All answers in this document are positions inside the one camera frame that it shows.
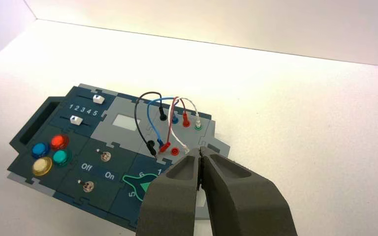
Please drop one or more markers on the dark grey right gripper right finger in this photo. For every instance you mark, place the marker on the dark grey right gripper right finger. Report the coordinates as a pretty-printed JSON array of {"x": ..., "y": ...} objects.
[{"x": 241, "y": 198}]

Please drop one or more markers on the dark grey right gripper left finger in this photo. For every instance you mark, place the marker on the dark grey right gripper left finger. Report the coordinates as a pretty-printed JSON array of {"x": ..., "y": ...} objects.
[{"x": 172, "y": 198}]

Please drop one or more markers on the green round push button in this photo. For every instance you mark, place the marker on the green round push button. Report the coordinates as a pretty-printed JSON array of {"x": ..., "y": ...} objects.
[{"x": 61, "y": 157}]

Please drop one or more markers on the red round push button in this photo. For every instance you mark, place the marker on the red round push button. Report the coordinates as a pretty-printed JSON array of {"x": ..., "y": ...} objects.
[{"x": 59, "y": 141}]

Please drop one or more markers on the yellow round push button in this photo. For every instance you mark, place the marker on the yellow round push button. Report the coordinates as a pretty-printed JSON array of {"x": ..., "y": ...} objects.
[{"x": 42, "y": 166}]

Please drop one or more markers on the blue round push button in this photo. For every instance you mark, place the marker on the blue round push button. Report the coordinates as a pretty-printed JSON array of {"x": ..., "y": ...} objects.
[{"x": 39, "y": 150}]

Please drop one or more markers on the green rotary pointer knob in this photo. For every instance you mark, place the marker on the green rotary pointer knob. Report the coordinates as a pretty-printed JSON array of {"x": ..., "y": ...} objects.
[{"x": 141, "y": 185}]

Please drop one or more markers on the red round socket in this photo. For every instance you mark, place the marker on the red round socket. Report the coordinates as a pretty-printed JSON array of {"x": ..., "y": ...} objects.
[{"x": 175, "y": 151}]

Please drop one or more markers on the blue and grey control board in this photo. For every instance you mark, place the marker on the blue and grey control board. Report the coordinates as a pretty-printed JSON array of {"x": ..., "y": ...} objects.
[{"x": 107, "y": 153}]

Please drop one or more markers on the white slider knob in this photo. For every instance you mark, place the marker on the white slider knob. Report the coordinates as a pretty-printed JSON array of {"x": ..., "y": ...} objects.
[
  {"x": 98, "y": 99},
  {"x": 76, "y": 120}
]

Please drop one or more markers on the metal toggle switch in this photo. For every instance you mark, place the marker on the metal toggle switch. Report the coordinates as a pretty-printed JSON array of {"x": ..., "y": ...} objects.
[
  {"x": 87, "y": 186},
  {"x": 105, "y": 155}
]

